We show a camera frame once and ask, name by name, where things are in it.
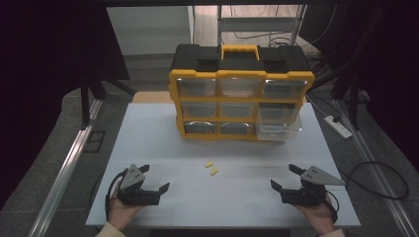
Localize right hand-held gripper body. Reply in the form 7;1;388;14
280;165;346;207

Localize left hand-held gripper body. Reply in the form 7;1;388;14
116;163;161;207

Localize person's right hand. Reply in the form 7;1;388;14
293;193;338;236

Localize person's left hand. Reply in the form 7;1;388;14
107;189;146;232

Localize large clear drawer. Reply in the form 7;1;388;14
256;113;303;143

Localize black floor grille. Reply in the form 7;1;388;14
82;129;107;154

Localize white power strip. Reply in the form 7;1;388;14
323;115;354;140

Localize black stand leg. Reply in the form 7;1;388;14
79;73;92;130
348;74;361;131

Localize grid of clear plastic drawers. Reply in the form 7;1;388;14
175;77;309;135

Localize yellow black organizer box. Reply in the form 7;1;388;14
168;43;316;143

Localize dark curtain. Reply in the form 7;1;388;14
0;2;130;211
297;3;419;166

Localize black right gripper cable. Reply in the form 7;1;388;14
323;189;341;225

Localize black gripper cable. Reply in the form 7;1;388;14
104;168;128;221
323;189;341;225

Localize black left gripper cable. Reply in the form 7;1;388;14
104;168;128;221

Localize white power cable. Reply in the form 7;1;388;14
305;93;331;120

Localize aluminium floor rail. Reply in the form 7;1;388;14
27;98;104;237
331;98;419;237

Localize black looped floor cable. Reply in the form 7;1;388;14
343;160;410;200

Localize tangle of black cables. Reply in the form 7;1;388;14
229;4;334;72

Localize yellow carry handle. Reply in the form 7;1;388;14
220;43;261;62

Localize grey metal shelf frame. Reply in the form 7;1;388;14
216;4;308;47

